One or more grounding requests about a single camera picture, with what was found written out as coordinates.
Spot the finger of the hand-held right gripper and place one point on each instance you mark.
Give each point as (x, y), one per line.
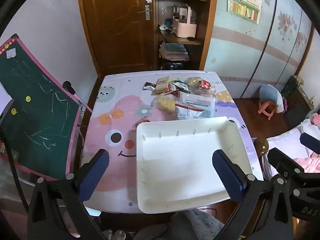
(311, 140)
(282, 161)

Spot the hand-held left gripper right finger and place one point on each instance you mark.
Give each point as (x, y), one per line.
(227, 177)

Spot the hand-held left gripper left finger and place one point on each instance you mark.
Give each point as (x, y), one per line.
(93, 173)

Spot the white plastic tray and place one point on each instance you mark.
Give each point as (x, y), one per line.
(185, 160)

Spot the red white snack bag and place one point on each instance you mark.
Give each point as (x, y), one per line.
(190, 113)

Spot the light blue clear packet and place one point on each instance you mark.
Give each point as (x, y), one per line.
(197, 100)

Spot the yellow crisp noodle packet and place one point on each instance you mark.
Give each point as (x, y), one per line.
(192, 81)
(165, 103)

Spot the pink blanket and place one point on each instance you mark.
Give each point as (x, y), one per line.
(310, 163)

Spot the brown wooden bedpost knob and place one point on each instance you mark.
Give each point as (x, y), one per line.
(261, 146)

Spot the dark wooden nightstand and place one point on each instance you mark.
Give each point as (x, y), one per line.
(297, 105)

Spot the white plush toy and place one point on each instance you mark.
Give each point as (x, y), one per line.
(280, 105)

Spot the pink plastic stool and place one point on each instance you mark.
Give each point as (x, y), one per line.
(265, 107)

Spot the white sock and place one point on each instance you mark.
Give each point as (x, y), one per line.
(120, 235)
(109, 235)

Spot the blue cushion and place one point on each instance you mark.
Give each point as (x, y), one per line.
(268, 92)

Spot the black easel clamp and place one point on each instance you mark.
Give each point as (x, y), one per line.
(68, 87)

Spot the silver blue snack packet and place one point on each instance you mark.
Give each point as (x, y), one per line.
(182, 84)

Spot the dark brown snack packet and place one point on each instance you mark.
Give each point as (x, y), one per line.
(149, 86)

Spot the floral sliding wardrobe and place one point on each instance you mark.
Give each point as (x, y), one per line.
(240, 55)

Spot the beige snack packet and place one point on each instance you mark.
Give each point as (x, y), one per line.
(162, 83)

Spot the stack of folded cloths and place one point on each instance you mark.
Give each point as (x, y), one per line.
(173, 51)

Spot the brown wooden door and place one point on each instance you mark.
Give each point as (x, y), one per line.
(115, 30)

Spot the pink storage caddy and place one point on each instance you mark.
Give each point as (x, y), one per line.
(185, 28)

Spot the wooden shelf unit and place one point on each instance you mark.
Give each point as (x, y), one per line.
(210, 17)

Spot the small shelf clutter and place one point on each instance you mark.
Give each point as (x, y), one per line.
(165, 26)

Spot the green chalkboard with pink frame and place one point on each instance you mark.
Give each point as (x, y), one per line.
(32, 110)

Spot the wall calendar poster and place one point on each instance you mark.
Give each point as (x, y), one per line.
(243, 5)

